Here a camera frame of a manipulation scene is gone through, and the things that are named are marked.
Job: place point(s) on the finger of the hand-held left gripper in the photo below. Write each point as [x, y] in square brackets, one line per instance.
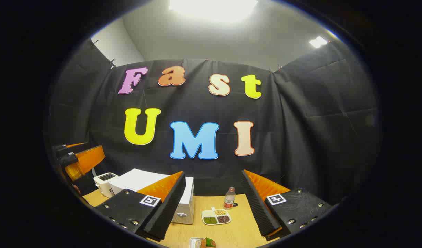
[68, 148]
[86, 160]

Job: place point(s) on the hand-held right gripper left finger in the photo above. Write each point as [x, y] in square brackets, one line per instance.
[169, 206]

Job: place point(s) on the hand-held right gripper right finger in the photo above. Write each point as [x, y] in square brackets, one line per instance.
[257, 203]

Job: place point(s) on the white microwave oven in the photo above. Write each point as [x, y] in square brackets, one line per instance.
[135, 179]

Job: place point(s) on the lettuce sandwich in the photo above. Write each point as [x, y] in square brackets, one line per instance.
[208, 244]

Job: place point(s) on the clear plastic bottle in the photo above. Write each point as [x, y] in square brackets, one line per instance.
[229, 199]

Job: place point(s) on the white toaster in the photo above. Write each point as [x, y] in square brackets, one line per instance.
[104, 184]

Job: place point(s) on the white divided plate of beans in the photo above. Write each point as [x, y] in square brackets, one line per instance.
[216, 217]

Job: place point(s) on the small white square plate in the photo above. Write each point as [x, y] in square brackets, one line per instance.
[194, 243]

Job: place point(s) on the black backdrop cloth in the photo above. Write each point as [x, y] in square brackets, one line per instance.
[300, 131]

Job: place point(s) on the small ceiling light panel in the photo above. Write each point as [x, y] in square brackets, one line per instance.
[317, 42]

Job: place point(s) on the large ceiling light panel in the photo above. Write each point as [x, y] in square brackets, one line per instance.
[212, 8]

